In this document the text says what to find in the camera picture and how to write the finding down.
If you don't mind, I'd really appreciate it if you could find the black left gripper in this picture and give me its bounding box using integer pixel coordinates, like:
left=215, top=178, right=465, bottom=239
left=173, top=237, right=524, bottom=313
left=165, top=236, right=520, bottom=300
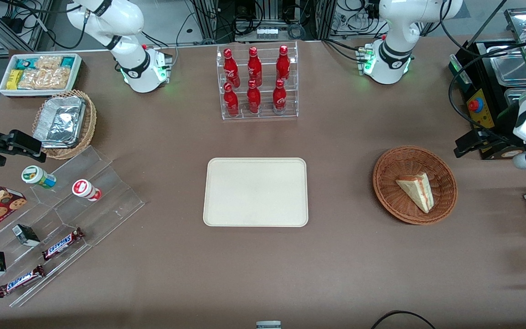
left=455, top=130, right=526, bottom=159

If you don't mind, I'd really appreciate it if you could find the triangular sandwich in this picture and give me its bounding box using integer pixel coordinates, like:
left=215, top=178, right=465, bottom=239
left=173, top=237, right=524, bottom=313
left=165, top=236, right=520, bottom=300
left=395, top=172, right=435, bottom=214

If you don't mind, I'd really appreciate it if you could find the light wicker basket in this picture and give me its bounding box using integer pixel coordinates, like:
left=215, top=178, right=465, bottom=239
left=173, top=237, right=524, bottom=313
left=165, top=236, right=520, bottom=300
left=32, top=89, right=98, bottom=160

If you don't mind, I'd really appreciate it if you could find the brown wicker basket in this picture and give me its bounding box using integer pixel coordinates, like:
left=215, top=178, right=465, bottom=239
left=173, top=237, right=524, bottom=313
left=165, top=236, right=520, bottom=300
left=373, top=145, right=458, bottom=225

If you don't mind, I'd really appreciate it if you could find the beige plastic serving tray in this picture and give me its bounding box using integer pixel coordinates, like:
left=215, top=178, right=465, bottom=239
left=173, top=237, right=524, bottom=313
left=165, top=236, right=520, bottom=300
left=203, top=158, right=309, bottom=228

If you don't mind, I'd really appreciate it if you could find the black food warmer cabinet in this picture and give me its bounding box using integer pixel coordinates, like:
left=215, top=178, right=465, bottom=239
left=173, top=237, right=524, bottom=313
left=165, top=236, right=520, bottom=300
left=448, top=7, right=526, bottom=160

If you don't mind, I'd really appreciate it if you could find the green lid yogurt cup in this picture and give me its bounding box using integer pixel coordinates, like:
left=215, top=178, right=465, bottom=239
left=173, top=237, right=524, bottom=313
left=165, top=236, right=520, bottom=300
left=21, top=165, right=57, bottom=190

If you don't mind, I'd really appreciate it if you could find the aluminium foil container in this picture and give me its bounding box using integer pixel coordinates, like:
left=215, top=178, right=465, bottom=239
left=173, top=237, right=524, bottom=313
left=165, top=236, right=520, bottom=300
left=33, top=95, right=86, bottom=149

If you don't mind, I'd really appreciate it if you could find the steel food pan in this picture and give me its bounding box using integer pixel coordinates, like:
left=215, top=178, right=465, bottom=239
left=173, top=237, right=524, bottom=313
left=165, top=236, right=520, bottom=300
left=504, top=88, right=526, bottom=109
left=489, top=55, right=526, bottom=86

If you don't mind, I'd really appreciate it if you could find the white rectangular snack bin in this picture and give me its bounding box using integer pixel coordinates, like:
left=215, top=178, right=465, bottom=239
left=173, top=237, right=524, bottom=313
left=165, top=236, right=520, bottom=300
left=0, top=53, right=83, bottom=98

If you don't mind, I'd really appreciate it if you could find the yellow snack packet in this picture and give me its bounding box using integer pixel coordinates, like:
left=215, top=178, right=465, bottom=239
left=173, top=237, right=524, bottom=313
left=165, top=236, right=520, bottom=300
left=6, top=69, right=24, bottom=90

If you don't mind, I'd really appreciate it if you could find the clear cracker bag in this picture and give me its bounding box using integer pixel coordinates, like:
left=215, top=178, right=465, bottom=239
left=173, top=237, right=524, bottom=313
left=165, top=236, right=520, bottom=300
left=18, top=69, right=47, bottom=90
left=35, top=56, right=63, bottom=70
left=44, top=68, right=72, bottom=90

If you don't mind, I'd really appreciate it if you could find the red lid yogurt cup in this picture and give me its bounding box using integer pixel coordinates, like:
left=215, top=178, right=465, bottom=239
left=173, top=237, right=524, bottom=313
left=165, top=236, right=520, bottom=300
left=72, top=179, right=103, bottom=202

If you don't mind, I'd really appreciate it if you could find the Snickers chocolate bar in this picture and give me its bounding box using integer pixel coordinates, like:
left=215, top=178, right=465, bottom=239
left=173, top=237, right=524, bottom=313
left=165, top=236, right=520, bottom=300
left=42, top=227, right=85, bottom=261
left=0, top=264, right=47, bottom=298

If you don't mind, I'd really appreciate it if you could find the clear acrylic stepped stand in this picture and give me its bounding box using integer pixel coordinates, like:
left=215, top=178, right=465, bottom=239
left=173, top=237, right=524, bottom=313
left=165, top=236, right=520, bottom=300
left=0, top=145, right=146, bottom=308

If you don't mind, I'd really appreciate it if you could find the red cola bottle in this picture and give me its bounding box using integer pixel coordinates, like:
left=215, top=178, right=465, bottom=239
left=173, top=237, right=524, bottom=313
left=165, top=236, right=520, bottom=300
left=276, top=45, right=290, bottom=83
left=247, top=46, right=263, bottom=86
left=223, top=48, right=240, bottom=88
left=273, top=79, right=287, bottom=114
left=247, top=80, right=262, bottom=115
left=224, top=82, right=240, bottom=117

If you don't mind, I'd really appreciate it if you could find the clear acrylic bottle rack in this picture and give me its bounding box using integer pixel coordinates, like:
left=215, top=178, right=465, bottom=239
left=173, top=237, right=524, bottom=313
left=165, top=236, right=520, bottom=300
left=216, top=41, right=299, bottom=121

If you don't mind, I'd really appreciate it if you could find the black cable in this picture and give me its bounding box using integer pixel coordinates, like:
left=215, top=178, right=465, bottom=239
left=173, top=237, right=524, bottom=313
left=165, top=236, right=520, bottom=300
left=371, top=310, right=436, bottom=329

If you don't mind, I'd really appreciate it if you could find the aluminium frame rack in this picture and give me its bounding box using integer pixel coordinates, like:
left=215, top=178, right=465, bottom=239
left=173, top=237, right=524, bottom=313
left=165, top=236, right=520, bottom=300
left=192, top=0, right=337, bottom=42

